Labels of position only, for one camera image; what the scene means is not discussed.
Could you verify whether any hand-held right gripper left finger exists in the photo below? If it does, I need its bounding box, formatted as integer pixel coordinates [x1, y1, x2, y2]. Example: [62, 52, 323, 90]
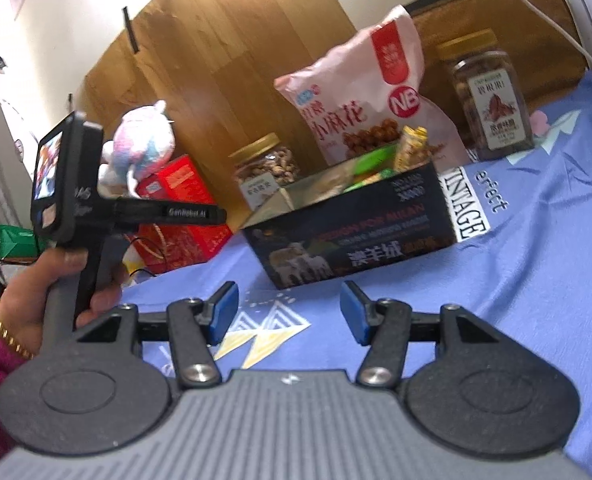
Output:
[74, 281, 241, 391]

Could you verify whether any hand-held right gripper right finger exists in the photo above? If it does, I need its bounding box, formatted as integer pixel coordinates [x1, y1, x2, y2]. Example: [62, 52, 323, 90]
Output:
[339, 280, 508, 388]

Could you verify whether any black printed cardboard box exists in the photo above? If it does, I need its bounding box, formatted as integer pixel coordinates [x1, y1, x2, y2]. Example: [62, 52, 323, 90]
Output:
[241, 157, 458, 291]

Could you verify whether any light green wafer packet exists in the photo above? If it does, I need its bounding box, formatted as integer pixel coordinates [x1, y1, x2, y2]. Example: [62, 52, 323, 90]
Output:
[348, 144, 399, 181]

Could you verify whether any yellow snack packet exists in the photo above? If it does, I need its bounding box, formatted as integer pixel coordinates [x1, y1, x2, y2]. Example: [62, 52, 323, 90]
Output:
[393, 126, 429, 173]

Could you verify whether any person's left hand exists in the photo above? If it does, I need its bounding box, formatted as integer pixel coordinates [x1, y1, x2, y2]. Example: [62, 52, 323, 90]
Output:
[0, 251, 127, 359]

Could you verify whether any pink and blue plush toy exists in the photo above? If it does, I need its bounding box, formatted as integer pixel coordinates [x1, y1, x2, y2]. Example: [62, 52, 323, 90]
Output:
[100, 100, 177, 199]

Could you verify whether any yellow plush toy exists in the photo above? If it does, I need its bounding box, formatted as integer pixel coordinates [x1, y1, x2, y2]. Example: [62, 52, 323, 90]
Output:
[123, 247, 144, 287]

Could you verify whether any green bag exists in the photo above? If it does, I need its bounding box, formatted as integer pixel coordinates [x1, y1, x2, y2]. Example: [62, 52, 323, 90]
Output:
[0, 226, 44, 262]

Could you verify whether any red gift box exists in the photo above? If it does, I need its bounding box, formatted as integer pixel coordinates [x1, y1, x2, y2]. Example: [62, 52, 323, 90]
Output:
[134, 155, 234, 273]

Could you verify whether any small nut jar yellow lid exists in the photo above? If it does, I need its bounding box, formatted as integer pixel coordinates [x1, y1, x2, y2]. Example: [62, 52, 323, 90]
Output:
[228, 132, 299, 208]

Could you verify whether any wooden headboard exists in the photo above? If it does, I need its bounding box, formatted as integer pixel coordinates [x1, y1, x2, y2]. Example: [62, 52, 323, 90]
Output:
[76, 0, 590, 221]

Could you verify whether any blue printed bedsheet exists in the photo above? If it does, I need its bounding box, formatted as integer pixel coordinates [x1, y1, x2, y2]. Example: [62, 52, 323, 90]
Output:
[120, 70, 592, 480]

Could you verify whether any pink snack bag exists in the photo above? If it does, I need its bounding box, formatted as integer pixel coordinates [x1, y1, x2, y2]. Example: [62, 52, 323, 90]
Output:
[274, 5, 469, 168]

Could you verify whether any large nut jar dark label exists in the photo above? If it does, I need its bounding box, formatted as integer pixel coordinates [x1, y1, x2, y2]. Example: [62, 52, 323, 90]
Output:
[436, 29, 535, 162]

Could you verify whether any thin black cable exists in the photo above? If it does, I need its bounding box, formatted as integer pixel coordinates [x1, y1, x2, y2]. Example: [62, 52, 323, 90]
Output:
[124, 237, 173, 277]

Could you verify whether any gold bracelet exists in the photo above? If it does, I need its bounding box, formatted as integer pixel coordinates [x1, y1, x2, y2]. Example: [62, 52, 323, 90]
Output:
[0, 297, 34, 361]

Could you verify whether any white cable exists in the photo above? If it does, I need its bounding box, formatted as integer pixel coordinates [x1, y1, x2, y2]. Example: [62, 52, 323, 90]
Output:
[476, 0, 592, 82]

